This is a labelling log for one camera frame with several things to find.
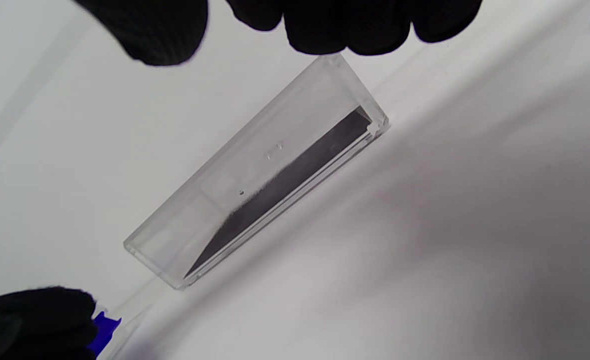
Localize person's left hand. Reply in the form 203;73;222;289
0;286;99;360

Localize person's right hand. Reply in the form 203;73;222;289
72;0;483;67

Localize clear plastic box blue clips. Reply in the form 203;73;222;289
87;272;175;360

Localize clear drawer organizer black bottom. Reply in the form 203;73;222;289
123;52;390;291

